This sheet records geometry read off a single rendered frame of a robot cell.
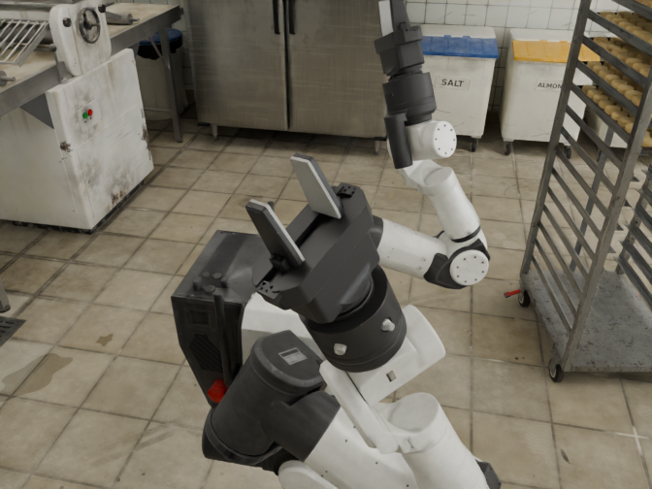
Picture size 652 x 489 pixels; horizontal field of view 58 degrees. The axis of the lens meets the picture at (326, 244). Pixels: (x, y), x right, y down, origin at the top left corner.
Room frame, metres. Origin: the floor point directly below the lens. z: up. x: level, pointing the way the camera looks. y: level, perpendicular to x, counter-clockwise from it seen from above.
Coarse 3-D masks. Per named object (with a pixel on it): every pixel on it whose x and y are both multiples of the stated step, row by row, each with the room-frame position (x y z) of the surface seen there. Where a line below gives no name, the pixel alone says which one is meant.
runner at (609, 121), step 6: (576, 90) 2.20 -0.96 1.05; (582, 96) 2.14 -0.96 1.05; (588, 96) 2.10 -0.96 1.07; (588, 102) 2.08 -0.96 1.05; (594, 102) 2.04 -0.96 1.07; (594, 108) 2.02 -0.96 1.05; (600, 108) 1.98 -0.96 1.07; (600, 114) 1.97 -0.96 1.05; (606, 114) 1.92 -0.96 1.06; (606, 120) 1.91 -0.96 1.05; (612, 120) 1.87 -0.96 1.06; (612, 126) 1.86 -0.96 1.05; (618, 126) 1.82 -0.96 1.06; (618, 132) 1.81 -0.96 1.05; (624, 132) 1.77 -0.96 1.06; (624, 138) 1.76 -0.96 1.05
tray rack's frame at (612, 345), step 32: (576, 32) 2.26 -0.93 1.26; (576, 64) 2.26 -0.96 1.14; (608, 128) 2.28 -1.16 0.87; (544, 192) 2.26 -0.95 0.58; (544, 288) 2.14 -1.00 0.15; (608, 288) 2.14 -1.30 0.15; (544, 320) 1.92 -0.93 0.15; (608, 320) 1.92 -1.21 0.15; (640, 320) 1.92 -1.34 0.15; (576, 352) 1.72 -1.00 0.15; (608, 352) 1.72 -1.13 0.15; (640, 352) 1.72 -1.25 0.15
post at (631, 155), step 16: (640, 112) 1.66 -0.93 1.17; (640, 128) 1.65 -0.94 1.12; (640, 144) 1.65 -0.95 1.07; (624, 160) 1.67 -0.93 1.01; (624, 176) 1.65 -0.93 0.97; (624, 192) 1.65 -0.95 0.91; (608, 208) 1.67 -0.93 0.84; (608, 224) 1.65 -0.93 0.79; (608, 240) 1.65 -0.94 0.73; (592, 272) 1.65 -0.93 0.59; (592, 288) 1.65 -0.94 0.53; (576, 320) 1.66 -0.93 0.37; (576, 336) 1.65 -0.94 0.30
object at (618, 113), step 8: (584, 88) 2.22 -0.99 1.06; (592, 88) 2.20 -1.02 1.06; (600, 88) 2.22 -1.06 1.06; (592, 96) 2.15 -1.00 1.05; (600, 96) 2.11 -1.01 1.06; (608, 96) 2.15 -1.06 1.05; (600, 104) 2.05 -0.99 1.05; (608, 104) 2.03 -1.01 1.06; (616, 104) 2.06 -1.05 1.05; (608, 112) 1.98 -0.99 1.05; (616, 112) 1.95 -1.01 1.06; (624, 112) 1.95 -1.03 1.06; (616, 120) 1.92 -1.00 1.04; (624, 120) 1.87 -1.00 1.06; (632, 120) 1.87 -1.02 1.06; (624, 128) 1.85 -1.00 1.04; (648, 128) 1.81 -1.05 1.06; (648, 136) 1.75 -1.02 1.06; (648, 144) 1.69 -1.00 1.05
